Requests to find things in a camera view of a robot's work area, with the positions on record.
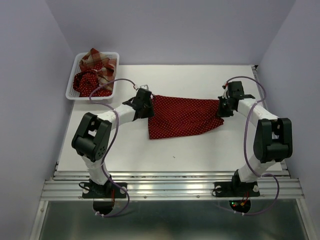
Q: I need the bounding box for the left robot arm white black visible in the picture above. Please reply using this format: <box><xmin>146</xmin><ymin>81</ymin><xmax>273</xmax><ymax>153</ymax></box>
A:
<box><xmin>71</xmin><ymin>88</ymin><xmax>155</xmax><ymax>197</ymax></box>

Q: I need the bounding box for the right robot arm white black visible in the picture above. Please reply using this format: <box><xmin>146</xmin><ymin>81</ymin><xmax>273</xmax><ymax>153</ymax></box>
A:
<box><xmin>212</xmin><ymin>76</ymin><xmax>293</xmax><ymax>198</ymax></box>

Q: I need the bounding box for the white plastic basket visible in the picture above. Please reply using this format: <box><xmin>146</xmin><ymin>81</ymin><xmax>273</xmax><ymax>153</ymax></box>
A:
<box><xmin>65</xmin><ymin>51</ymin><xmax>120</xmax><ymax>102</ymax></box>

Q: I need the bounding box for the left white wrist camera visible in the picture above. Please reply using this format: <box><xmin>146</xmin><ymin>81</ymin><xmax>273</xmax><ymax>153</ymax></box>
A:
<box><xmin>136</xmin><ymin>84</ymin><xmax>150</xmax><ymax>91</ymax></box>

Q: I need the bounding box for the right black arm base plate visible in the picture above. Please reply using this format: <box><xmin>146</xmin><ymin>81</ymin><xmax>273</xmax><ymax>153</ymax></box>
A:
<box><xmin>212</xmin><ymin>181</ymin><xmax>260</xmax><ymax>198</ymax></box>

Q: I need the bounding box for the plaid red beige skirt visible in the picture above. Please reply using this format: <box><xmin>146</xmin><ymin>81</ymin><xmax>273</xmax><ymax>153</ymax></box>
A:
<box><xmin>79</xmin><ymin>48</ymin><xmax>119</xmax><ymax>85</ymax></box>

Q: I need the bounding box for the red polka dot skirt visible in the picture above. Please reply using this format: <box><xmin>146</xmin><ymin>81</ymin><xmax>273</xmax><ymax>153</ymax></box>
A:
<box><xmin>73</xmin><ymin>63</ymin><xmax>115</xmax><ymax>97</ymax></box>
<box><xmin>148</xmin><ymin>95</ymin><xmax>224</xmax><ymax>140</ymax></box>

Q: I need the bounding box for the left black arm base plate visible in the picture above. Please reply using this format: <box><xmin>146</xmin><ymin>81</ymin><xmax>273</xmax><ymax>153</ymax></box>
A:
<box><xmin>78</xmin><ymin>181</ymin><xmax>127</xmax><ymax>199</ymax></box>

